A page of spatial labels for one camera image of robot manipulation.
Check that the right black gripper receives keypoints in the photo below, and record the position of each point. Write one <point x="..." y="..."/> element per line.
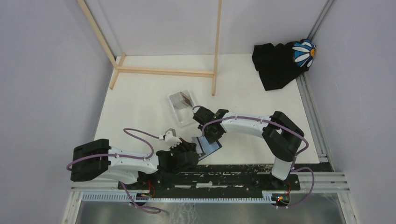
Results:
<point x="212" y="139"/>

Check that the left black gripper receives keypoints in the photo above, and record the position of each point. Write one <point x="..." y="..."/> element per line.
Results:
<point x="189" y="146"/>

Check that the blue leather card holder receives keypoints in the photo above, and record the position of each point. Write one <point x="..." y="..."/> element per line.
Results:
<point x="209" y="148"/>

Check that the silver white credit card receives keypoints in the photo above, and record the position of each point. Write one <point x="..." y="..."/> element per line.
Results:
<point x="199" y="147"/>

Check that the clear plastic card box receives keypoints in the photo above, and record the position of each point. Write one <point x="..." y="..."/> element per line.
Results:
<point x="183" y="117"/>

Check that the silver credit card stack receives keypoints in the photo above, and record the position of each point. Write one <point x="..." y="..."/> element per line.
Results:
<point x="181" y="100"/>

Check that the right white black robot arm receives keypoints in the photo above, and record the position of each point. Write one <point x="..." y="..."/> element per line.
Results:
<point x="282" y="136"/>

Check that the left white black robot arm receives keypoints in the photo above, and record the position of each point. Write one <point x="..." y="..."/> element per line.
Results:
<point x="97" y="159"/>

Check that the black cloth with daisy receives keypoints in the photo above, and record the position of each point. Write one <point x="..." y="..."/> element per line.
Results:
<point x="280" y="64"/>

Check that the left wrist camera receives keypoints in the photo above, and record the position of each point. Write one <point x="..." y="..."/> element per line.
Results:
<point x="170" y="138"/>

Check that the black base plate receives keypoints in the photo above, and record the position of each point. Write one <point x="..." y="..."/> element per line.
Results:
<point x="215" y="181"/>

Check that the white slotted cable duct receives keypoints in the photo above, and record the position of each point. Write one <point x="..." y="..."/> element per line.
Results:
<point x="267" y="198"/>

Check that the wooden frame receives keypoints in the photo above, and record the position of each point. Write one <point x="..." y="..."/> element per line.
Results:
<point x="120" y="68"/>

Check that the aluminium rail frame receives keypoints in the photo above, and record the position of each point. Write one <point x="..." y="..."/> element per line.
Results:
<point x="314" y="178"/>

